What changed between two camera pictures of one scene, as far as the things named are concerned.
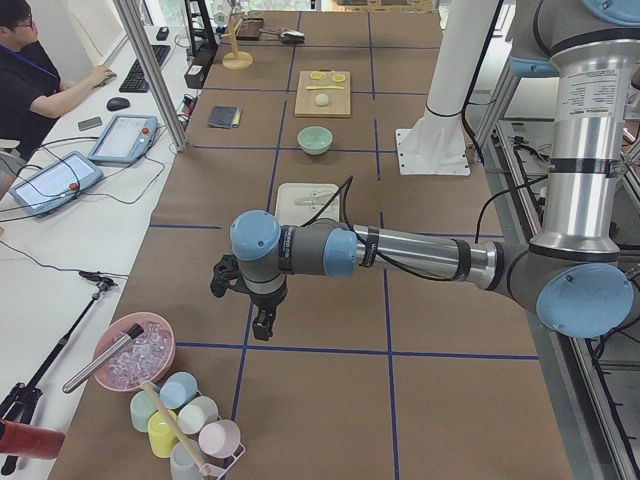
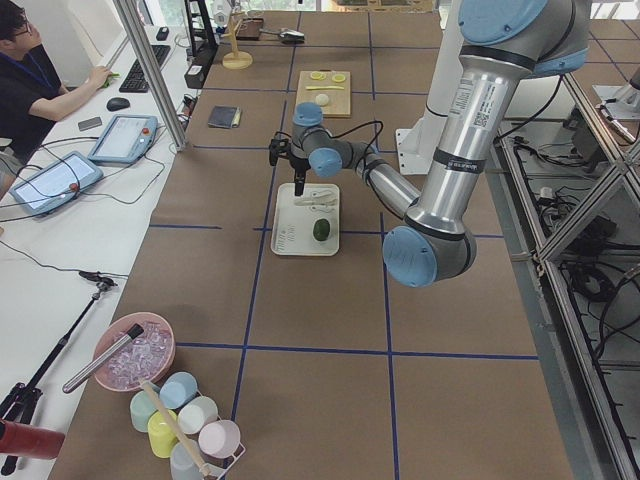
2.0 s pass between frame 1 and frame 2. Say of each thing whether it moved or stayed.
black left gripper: moved
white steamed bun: stayed
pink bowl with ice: stayed
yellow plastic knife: stayed
